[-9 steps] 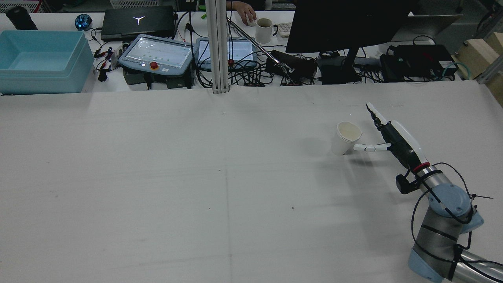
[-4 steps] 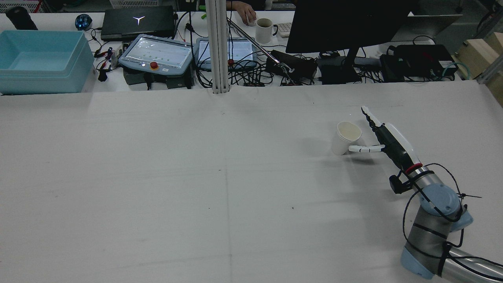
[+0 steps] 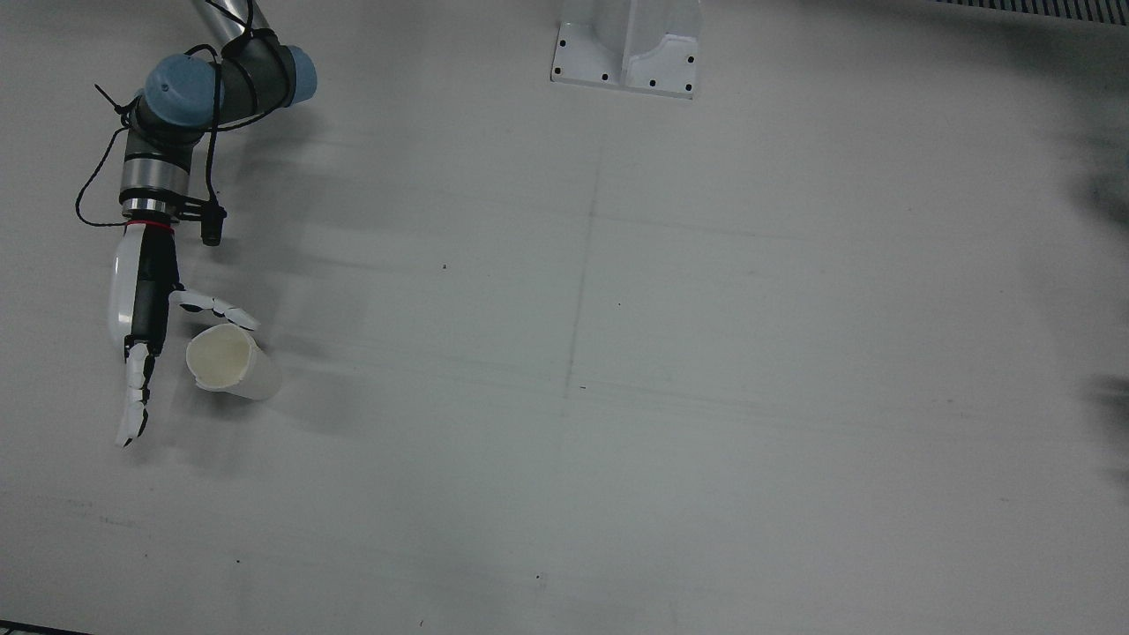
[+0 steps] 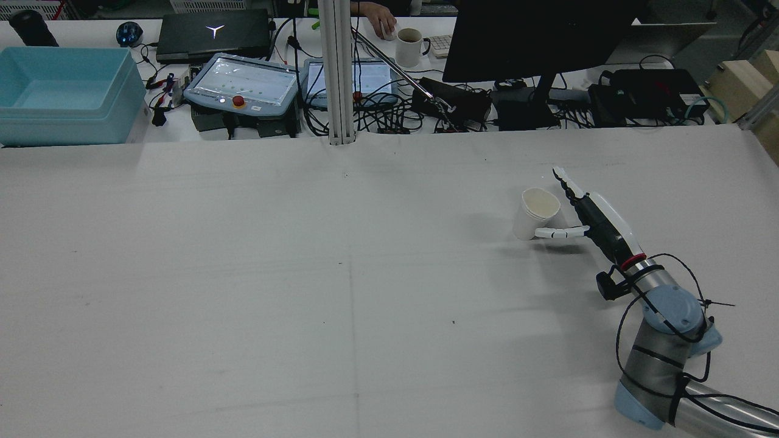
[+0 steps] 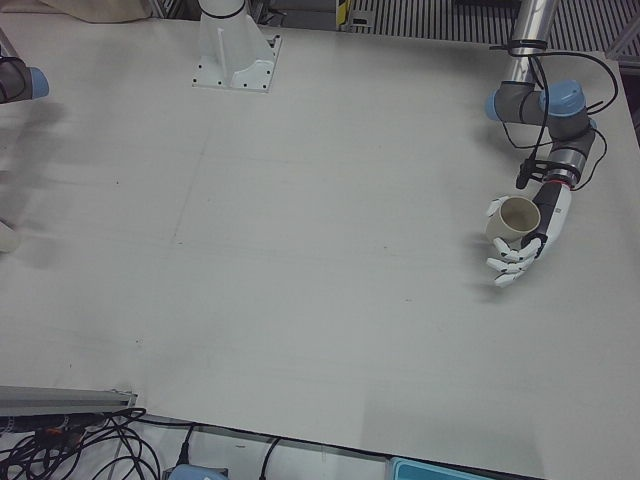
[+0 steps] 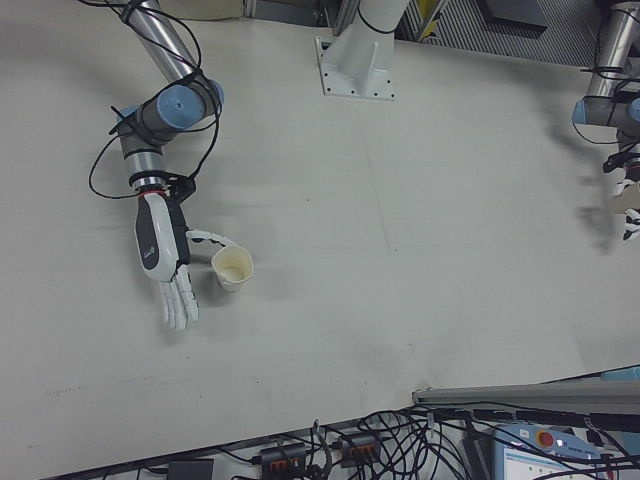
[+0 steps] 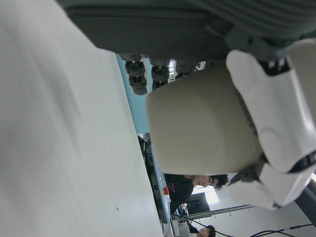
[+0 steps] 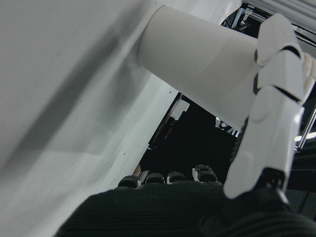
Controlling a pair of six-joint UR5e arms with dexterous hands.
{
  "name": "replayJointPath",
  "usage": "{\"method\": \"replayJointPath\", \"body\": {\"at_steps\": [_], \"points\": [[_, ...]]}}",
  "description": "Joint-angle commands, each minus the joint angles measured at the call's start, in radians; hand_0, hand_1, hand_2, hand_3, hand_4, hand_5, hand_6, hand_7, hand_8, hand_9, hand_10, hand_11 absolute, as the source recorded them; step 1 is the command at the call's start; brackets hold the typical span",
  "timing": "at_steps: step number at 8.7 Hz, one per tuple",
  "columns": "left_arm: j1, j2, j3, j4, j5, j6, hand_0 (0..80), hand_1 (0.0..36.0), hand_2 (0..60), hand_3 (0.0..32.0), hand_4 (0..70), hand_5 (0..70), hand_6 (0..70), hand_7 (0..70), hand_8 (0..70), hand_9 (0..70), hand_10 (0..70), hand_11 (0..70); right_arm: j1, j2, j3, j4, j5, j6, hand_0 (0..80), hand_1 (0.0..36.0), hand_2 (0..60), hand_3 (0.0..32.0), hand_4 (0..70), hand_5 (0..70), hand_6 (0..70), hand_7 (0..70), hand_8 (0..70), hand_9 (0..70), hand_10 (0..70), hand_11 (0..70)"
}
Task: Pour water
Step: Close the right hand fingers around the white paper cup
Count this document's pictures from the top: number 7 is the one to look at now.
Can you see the light blue teach pendant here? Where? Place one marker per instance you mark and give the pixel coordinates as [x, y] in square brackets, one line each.
[158, 172]

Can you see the person with glasses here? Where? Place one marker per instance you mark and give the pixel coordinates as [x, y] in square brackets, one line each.
[208, 230]

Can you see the beige paper cup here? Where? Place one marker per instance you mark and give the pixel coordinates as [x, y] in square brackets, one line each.
[197, 123]

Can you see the man in black shirt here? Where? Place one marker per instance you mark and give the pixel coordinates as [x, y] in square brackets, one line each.
[177, 190]

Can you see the black monitor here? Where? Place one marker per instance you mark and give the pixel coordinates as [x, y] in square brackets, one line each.
[198, 201]

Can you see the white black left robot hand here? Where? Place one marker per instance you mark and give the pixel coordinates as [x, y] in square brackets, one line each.
[160, 27]

